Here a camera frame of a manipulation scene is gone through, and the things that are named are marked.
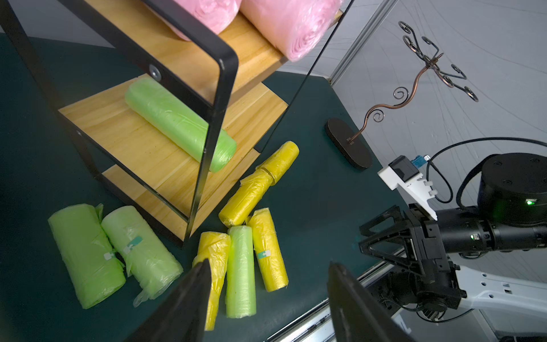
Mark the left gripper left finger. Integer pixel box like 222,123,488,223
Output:
125,259,212,341

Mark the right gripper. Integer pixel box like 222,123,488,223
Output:
358,205,467,312

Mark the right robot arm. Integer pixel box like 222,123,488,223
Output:
359,152,546,323

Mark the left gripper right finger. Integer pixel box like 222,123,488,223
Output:
327,262,413,341

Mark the green roll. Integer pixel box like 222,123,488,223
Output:
101,206,183,307
225,226,256,319
48,204,126,309
124,76,239,174

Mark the copper wire jewelry stand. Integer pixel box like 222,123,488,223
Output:
325,21,479,170

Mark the green roll beside shelf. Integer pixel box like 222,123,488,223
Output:
101,206,183,307

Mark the pink roll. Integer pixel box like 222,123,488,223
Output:
157,0,243,42
240,0,343,62

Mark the wooden three-tier shelf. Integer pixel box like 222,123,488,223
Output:
1,1,346,242

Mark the green roll front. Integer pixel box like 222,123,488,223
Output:
225,226,256,319

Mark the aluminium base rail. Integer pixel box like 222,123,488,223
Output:
264,256,407,342

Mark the yellow roll lying diagonal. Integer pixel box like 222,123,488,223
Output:
219,169,273,228

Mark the yellow roll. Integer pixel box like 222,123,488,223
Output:
256,141,300,185
248,208,289,292
192,232,232,331

